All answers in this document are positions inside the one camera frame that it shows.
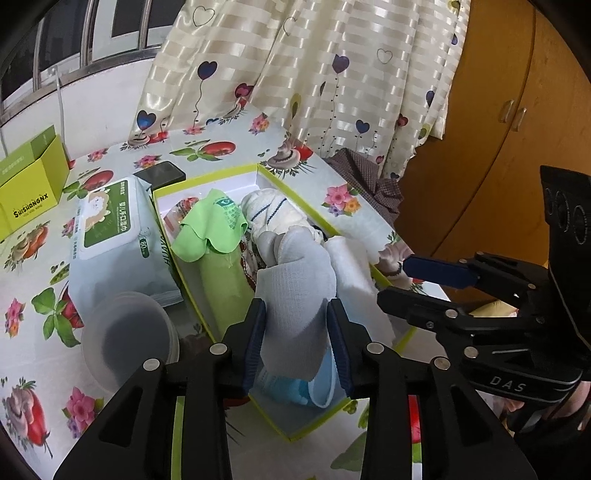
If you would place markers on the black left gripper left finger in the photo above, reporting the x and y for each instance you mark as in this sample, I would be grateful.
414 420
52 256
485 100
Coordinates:
168 420

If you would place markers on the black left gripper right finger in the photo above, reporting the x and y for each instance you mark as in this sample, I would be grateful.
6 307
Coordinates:
460 435

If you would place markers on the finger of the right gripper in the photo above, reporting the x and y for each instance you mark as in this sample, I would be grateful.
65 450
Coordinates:
438 269
422 311

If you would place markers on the white towel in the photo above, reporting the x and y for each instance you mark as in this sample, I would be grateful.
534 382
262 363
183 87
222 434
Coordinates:
356 288

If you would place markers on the blue surgical face mask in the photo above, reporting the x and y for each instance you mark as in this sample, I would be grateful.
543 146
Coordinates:
319 392

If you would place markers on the white cloth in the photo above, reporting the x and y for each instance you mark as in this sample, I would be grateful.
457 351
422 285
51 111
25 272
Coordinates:
296 285

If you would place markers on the person right hand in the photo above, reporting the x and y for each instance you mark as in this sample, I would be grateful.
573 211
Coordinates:
572 405

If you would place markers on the floral tablecloth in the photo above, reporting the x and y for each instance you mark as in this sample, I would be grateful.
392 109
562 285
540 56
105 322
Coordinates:
34 277

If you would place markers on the dark checkered cloth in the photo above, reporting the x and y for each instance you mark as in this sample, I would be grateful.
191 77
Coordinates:
383 194

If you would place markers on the translucent round plastic container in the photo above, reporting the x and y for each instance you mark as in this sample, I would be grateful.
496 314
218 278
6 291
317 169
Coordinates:
122 333

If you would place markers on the green rolled towel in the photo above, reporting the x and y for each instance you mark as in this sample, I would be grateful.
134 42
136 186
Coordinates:
226 288

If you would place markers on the wooden cabinet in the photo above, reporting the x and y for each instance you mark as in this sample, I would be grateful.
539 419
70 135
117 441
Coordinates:
520 99

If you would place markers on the white blue striped sock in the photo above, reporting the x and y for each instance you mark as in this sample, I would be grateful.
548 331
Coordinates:
281 232

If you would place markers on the wet wipes pack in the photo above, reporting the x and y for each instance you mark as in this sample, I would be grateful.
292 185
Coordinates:
117 246

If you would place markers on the white tray box green rim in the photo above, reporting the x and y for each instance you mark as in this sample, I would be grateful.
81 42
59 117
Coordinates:
306 192

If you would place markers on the cream heart pattern curtain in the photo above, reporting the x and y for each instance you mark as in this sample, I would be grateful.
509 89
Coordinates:
371 76

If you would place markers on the green microfiber cloth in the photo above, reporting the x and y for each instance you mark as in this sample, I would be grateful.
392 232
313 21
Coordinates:
214 223

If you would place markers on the black smartphone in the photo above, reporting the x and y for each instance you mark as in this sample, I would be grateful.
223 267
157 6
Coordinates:
161 175

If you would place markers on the yellow-green cardboard box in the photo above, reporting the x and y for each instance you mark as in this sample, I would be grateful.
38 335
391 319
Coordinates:
32 179

